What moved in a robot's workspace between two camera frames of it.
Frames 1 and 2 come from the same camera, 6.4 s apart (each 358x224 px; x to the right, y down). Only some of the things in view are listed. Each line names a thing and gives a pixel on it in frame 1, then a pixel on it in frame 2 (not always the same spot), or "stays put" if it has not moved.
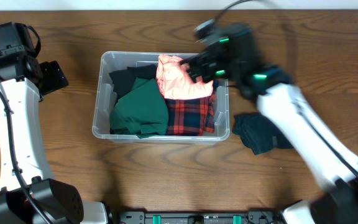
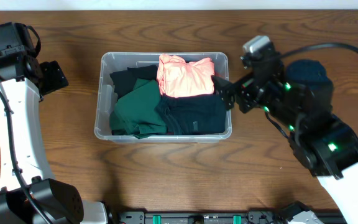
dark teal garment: [259, 134] → [197, 114]
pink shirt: [175, 81] stays put
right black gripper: [207, 59] → [253, 89]
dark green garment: [143, 112] stays put
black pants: [123, 79] stays put
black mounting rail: [225, 217] stays put
